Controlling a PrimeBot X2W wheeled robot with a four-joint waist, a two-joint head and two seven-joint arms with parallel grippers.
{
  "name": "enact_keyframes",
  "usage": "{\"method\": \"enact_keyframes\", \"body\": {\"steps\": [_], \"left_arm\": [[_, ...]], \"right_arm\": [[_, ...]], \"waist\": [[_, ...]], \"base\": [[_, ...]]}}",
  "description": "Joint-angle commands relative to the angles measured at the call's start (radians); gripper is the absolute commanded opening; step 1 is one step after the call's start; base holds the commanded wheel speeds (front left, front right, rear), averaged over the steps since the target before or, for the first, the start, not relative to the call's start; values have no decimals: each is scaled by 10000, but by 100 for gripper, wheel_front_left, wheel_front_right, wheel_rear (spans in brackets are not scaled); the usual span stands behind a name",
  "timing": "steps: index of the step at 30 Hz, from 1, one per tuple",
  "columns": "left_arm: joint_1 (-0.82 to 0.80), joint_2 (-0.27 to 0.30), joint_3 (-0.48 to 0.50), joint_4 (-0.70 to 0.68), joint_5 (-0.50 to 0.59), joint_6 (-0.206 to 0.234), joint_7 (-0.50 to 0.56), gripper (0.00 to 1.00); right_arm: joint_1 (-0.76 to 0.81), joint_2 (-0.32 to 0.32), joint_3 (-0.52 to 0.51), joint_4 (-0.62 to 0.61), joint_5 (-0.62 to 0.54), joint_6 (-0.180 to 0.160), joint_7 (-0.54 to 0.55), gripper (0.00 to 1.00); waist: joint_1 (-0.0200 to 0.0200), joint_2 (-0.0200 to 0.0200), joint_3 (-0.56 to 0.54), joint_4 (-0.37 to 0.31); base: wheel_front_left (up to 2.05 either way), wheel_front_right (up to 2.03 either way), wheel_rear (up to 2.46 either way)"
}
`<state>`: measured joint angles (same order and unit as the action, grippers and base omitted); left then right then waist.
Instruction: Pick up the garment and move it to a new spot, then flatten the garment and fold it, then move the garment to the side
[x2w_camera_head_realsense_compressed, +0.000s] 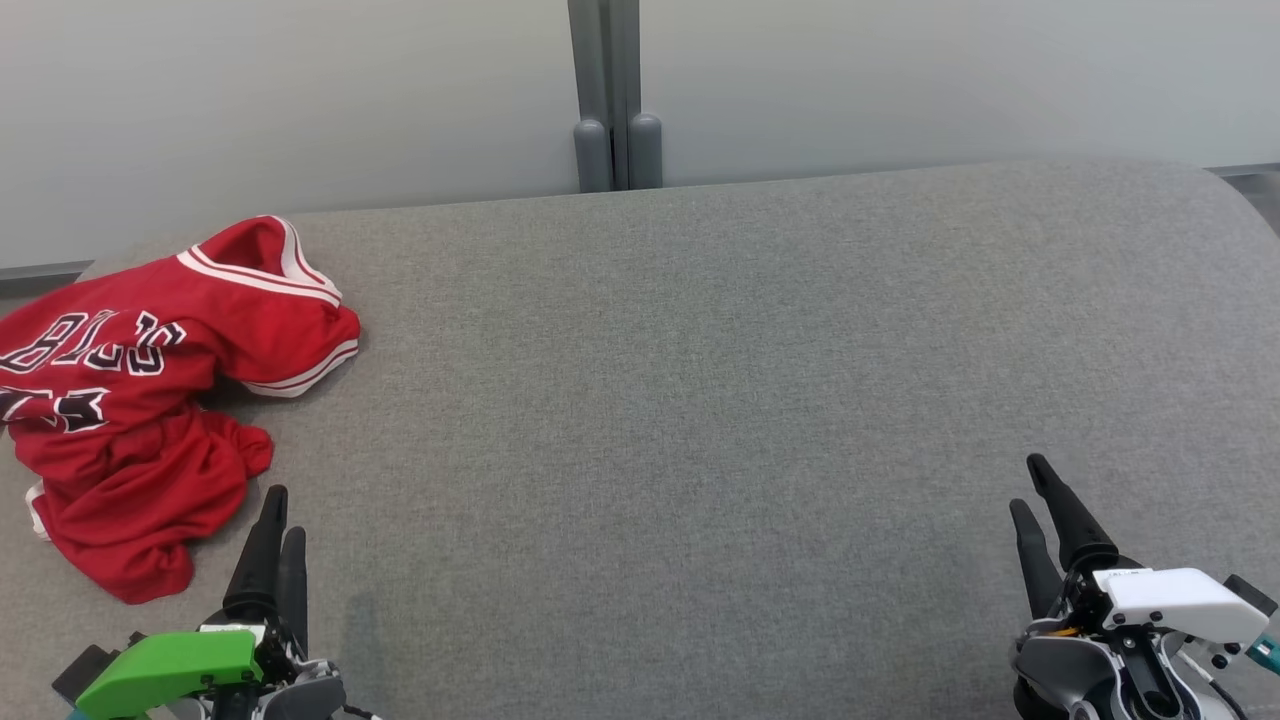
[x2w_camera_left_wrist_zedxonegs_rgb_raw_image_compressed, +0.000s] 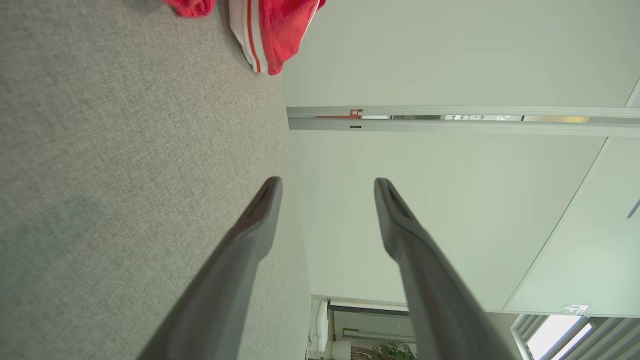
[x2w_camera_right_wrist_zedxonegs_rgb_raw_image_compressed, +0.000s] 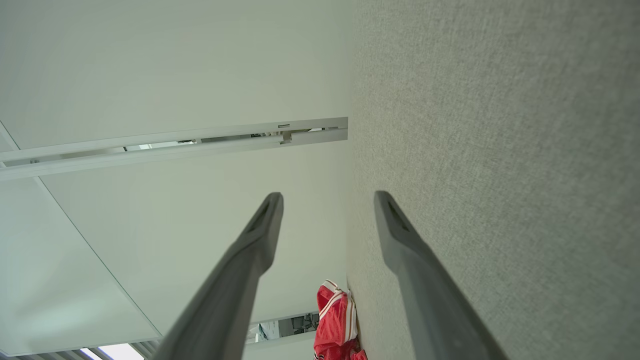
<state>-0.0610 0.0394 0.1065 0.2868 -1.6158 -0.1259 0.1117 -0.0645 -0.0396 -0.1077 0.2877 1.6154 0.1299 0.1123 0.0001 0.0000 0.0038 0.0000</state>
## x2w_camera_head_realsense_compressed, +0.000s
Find grey partition post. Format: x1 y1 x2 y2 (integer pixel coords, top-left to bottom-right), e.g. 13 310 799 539
567 0 664 194

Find red shorts with white stripe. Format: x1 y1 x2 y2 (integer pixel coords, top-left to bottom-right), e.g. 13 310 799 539
8 400 276 607

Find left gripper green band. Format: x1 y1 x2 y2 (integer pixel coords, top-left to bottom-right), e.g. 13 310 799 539
75 485 347 720

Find red basketball jersey number 23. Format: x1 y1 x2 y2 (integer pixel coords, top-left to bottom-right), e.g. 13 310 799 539
0 214 362 446

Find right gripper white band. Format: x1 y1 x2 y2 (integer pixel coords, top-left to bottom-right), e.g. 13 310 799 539
1008 453 1273 720

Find grey fabric sofa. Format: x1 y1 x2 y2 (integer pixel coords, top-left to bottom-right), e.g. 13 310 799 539
0 158 1280 720

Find thin black right gripper cable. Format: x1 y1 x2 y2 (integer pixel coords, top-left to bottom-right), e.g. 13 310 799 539
1180 650 1249 720

